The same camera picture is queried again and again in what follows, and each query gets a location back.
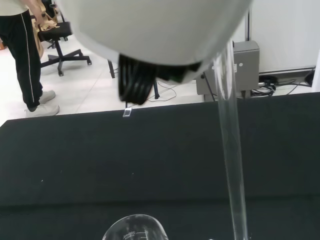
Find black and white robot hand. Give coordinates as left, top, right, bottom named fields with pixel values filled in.
left=53, top=0, right=253, bottom=106

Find black office chair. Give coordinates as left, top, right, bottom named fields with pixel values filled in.
left=30, top=0, right=93, bottom=77

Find grey metal cabinet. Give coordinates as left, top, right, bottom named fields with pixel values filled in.
left=196, top=41, right=261, bottom=102

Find white partition board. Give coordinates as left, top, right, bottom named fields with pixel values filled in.
left=246, top=0, right=320, bottom=75

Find black bench cloth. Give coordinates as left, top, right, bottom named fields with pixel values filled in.
left=0, top=91, right=320, bottom=240

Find person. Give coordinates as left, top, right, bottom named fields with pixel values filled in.
left=0, top=0, right=61, bottom=119

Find clear glass beaker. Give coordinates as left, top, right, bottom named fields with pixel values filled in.
left=101, top=213, right=170, bottom=240

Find black floor cables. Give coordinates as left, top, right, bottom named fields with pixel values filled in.
left=249, top=66, right=316, bottom=98

